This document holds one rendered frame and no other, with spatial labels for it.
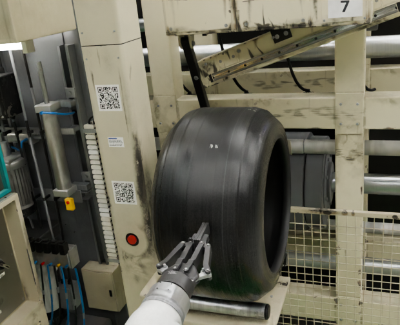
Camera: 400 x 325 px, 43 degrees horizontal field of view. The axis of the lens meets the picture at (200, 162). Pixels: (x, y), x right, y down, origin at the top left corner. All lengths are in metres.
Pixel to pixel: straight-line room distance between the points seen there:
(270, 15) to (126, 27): 0.41
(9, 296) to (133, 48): 0.82
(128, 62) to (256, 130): 0.40
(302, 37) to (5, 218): 1.05
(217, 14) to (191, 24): 0.09
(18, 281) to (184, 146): 0.70
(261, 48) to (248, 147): 0.49
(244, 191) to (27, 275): 0.77
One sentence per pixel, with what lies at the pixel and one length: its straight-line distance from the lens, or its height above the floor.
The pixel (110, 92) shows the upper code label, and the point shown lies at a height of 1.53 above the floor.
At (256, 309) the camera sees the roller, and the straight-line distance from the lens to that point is 1.48.
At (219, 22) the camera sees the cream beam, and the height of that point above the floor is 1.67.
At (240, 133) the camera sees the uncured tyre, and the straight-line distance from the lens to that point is 1.29.
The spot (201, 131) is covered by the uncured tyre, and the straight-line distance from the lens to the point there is 1.32.
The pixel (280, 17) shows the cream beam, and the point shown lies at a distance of 1.51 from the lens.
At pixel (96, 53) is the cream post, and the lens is 1.43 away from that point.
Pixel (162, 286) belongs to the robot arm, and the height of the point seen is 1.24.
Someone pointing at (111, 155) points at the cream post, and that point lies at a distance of 1.50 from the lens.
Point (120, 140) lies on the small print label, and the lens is 1.47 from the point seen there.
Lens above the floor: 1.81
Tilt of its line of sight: 20 degrees down
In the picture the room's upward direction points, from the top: 6 degrees counter-clockwise
